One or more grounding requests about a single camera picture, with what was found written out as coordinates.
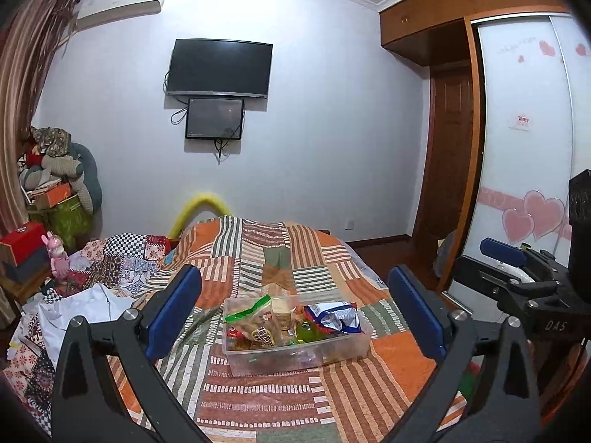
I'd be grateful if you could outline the orange cardboard box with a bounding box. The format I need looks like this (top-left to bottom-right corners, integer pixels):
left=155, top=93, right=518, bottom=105
left=34, top=182, right=73, bottom=210

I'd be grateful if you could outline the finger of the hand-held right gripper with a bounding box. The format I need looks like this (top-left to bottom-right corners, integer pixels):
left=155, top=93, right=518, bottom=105
left=451, top=255, right=563, bottom=305
left=479, top=237, right=570, bottom=283

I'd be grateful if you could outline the wooden overhead cabinet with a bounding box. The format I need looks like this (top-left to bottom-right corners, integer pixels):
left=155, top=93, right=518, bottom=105
left=379, top=0, right=572, bottom=69

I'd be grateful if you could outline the black wall television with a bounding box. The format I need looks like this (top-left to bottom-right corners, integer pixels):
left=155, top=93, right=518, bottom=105
left=166, top=39, right=273, bottom=100

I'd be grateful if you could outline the clear plastic container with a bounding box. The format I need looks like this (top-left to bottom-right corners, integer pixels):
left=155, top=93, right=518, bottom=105
left=222, top=295, right=372, bottom=378

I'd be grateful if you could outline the red box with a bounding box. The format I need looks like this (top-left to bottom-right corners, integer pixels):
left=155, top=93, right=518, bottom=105
left=0, top=221, right=48, bottom=267

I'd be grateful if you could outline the small black wall monitor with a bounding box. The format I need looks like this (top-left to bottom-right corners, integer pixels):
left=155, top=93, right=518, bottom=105
left=185, top=97, right=245, bottom=141

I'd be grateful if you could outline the orange striped patchwork blanket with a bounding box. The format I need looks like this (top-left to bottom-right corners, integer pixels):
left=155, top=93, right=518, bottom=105
left=104, top=214, right=468, bottom=443

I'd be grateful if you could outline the brown striped curtain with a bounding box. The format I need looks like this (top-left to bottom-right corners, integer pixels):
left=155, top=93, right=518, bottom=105
left=0, top=0, right=80, bottom=237

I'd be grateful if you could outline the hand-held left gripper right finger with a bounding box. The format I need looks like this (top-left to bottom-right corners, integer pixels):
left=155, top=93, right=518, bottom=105
left=382, top=265, right=542, bottom=443

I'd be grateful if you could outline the white air conditioner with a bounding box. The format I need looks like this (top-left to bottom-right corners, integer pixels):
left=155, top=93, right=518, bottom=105
left=74, top=0, right=170, bottom=33

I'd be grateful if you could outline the brown printed snack packet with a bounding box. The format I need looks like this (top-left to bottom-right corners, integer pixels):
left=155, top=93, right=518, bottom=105
left=241, top=324, right=278, bottom=350

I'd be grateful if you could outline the white cloth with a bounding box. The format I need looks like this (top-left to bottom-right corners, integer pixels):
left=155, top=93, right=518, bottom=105
left=37, top=284, right=136, bottom=371

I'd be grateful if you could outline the clear green-topped snack bag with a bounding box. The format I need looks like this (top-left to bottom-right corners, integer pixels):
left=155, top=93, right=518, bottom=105
left=224, top=296, right=275, bottom=333

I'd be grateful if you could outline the beige cracker packet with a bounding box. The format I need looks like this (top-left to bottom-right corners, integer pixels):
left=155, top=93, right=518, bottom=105
left=270, top=298, right=297, bottom=331

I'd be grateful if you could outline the lime green snack packet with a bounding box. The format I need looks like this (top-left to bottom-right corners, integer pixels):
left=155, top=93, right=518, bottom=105
left=295, top=320, right=327, bottom=343

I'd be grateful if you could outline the white heart-print wardrobe door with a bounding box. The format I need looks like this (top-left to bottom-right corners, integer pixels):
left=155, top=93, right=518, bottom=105
left=455, top=15, right=591, bottom=297

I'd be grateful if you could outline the brown wooden door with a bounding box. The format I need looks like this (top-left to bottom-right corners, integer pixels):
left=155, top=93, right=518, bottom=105
left=412, top=65, right=477, bottom=260

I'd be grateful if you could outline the pink toy figure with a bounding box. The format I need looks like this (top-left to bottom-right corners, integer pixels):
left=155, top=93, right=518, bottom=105
left=41, top=233, right=71, bottom=281

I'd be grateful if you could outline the checkered patchwork quilt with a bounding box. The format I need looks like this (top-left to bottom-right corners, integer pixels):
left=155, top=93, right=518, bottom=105
left=7, top=233, right=175, bottom=435

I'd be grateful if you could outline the patterned dark cushion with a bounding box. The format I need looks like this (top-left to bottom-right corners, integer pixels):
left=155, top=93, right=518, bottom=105
left=31, top=128, right=73, bottom=158

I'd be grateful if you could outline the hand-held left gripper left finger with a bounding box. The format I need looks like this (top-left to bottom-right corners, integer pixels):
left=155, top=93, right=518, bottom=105
left=51, top=264, right=214, bottom=443

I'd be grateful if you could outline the yellow foam tube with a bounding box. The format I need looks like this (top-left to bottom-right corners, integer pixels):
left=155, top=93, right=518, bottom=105
left=167, top=192, right=230, bottom=241

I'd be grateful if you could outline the blue white snack packet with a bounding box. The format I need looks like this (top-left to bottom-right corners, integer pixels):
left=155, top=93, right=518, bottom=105
left=302, top=301, right=363, bottom=336

